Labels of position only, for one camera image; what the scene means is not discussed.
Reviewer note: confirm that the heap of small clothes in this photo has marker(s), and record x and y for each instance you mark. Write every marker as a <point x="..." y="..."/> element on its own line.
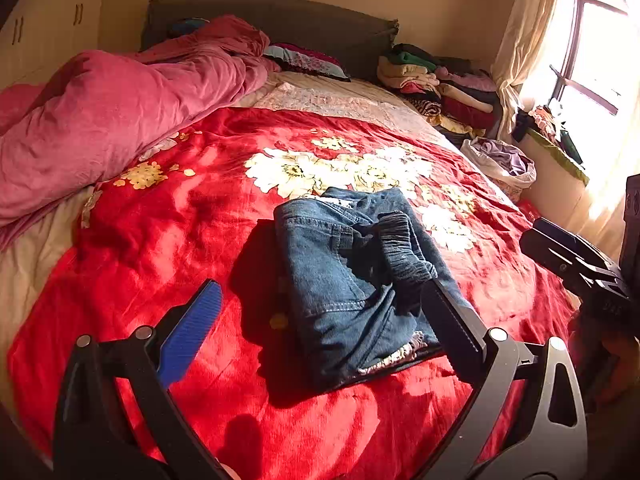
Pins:
<point x="542" y="120"/>

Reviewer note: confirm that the pile of folded clothes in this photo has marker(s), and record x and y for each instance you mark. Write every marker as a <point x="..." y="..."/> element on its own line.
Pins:
<point x="450" y="105"/>

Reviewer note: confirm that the window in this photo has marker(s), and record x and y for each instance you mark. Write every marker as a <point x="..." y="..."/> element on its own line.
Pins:
<point x="600" y="50"/>

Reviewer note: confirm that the blue pillow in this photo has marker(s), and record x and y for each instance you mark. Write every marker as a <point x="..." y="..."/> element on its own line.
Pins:
<point x="189" y="26"/>

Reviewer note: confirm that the beige wardrobe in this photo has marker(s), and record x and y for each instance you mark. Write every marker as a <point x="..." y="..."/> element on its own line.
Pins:
<point x="45" y="25"/>

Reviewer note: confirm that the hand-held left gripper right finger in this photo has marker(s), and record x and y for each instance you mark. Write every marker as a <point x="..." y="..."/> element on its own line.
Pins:
<point x="452" y="332"/>

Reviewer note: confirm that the blue denim pants lace hem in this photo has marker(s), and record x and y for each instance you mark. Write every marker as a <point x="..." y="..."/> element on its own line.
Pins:
<point x="340" y="300"/>

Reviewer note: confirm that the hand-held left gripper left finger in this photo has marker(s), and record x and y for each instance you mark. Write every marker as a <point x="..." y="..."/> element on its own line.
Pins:
<point x="192" y="330"/>

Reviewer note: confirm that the dark floral pillow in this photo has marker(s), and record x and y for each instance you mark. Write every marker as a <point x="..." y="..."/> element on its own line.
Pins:
<point x="310" y="60"/>

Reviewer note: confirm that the red floral blanket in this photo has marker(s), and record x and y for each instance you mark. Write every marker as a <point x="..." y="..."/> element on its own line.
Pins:
<point x="175" y="220"/>

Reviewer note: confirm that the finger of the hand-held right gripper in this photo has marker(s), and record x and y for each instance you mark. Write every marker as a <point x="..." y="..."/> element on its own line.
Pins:
<point x="555" y="229"/>
<point x="550" y="255"/>

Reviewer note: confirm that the pink quilt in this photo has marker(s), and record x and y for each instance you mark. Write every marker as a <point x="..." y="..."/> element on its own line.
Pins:
<point x="100" y="120"/>

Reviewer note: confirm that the cream curtain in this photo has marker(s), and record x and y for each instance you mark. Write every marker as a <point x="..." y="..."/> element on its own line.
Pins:
<point x="525" y="35"/>

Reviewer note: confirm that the plastic bag of clothes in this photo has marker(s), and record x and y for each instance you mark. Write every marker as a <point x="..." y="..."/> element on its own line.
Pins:
<point x="500" y="160"/>

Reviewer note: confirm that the green cloth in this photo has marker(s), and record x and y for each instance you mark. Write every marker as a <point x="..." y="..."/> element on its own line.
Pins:
<point x="565" y="160"/>

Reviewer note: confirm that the grey padded headboard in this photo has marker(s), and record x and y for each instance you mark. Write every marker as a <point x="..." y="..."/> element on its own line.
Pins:
<point x="300" y="20"/>

